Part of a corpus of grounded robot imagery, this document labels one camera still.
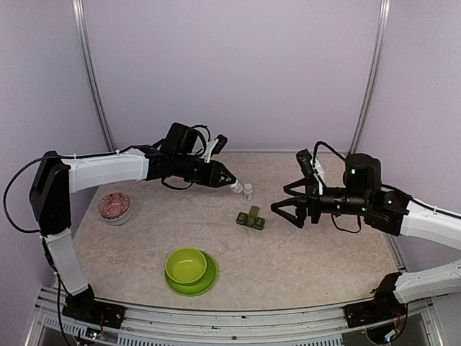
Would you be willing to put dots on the red patterned white bowl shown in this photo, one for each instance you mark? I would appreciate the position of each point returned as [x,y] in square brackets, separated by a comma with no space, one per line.
[115,208]

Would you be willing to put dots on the right aluminium frame post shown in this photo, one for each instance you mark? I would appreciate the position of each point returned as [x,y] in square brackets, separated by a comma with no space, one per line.
[373,74]

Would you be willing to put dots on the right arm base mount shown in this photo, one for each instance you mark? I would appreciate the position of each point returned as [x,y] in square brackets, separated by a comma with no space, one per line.
[371,312]

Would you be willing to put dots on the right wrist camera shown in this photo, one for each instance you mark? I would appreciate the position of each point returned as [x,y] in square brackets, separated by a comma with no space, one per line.
[310,168]

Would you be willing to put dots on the aluminium frame post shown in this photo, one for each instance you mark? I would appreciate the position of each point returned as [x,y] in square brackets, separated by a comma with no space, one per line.
[83,35]
[373,74]

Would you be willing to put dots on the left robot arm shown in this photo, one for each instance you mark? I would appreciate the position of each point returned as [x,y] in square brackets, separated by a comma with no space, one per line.
[183,153]

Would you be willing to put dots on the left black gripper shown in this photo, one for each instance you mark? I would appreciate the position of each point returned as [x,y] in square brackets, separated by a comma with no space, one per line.
[214,176]

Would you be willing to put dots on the green bowl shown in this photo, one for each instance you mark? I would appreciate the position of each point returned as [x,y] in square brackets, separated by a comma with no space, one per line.
[186,266]

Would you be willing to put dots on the aluminium front rail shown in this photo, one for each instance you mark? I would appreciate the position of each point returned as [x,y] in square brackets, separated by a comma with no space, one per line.
[155,325]

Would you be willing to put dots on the green plate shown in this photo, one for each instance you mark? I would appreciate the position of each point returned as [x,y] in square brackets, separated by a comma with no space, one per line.
[200,287]

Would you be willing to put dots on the left aluminium frame post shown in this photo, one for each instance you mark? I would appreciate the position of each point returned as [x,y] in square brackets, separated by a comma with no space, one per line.
[83,35]

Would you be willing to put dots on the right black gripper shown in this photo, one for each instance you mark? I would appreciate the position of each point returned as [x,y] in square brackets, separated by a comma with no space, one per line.
[311,197]

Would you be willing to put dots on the white pill bottle with code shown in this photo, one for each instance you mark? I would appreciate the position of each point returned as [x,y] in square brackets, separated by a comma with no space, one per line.
[236,187]

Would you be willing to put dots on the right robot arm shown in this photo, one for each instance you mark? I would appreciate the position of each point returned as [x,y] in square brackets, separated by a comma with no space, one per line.
[316,265]

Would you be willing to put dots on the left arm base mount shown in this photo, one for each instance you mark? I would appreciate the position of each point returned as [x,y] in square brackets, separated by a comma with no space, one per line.
[98,313]

